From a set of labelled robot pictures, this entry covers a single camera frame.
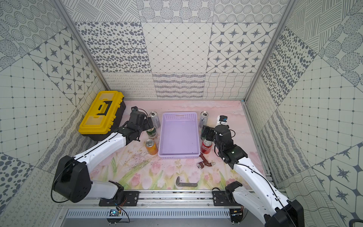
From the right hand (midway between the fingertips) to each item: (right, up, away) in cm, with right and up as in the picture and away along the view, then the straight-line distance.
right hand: (210, 129), depth 79 cm
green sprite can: (-5, -3, -8) cm, 10 cm away
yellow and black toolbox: (-67, +7, +9) cm, 68 cm away
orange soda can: (-35, -11, +3) cm, 37 cm away
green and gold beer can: (-36, -4, +10) cm, 38 cm away
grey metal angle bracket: (-15, -31, -1) cm, 35 cm away
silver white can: (-35, +5, +15) cm, 38 cm away
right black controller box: (+12, -44, -8) cm, 46 cm away
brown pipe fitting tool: (-5, -22, +4) cm, 23 cm away
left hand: (-41, +5, +7) cm, 42 cm away
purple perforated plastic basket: (-19, -9, +20) cm, 29 cm away
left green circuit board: (-51, -42, -8) cm, 67 cm away
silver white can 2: (-3, +5, +14) cm, 15 cm away
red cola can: (-2, -11, +4) cm, 12 cm away
